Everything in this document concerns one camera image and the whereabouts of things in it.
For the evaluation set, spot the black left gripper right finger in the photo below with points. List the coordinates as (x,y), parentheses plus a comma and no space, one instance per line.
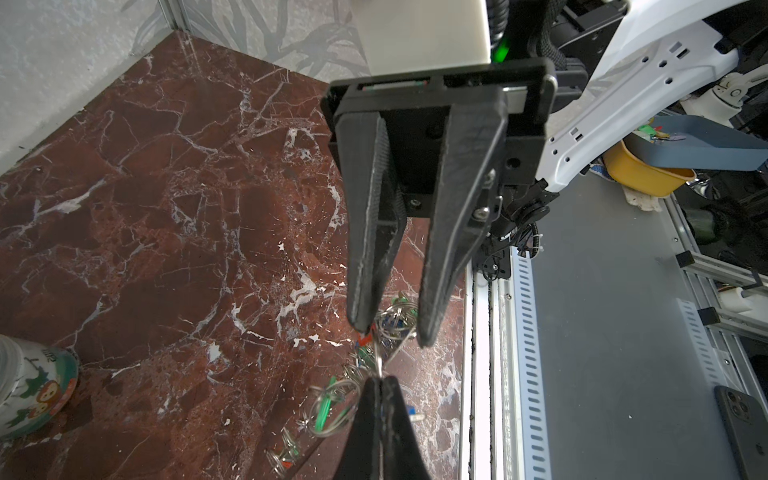
(401,457)

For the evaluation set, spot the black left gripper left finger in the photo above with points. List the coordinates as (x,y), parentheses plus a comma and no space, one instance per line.
(361,455)

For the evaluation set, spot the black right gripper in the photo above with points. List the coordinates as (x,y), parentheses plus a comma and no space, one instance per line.
(457,116)

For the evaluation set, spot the dark smartphone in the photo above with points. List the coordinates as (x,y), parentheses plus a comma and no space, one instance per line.
(746,427)

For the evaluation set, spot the blue grey plastic tray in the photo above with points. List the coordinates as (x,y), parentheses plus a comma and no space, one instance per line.
(693,142)

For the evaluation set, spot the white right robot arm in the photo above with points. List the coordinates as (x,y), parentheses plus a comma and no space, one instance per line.
(616,64)

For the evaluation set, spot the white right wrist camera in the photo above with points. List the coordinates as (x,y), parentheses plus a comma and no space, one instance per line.
(401,36)

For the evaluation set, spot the printed snack jar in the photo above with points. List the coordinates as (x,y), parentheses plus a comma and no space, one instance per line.
(36,383)

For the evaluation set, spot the yellow plastic bowl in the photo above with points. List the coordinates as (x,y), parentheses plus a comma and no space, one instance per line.
(629,171)

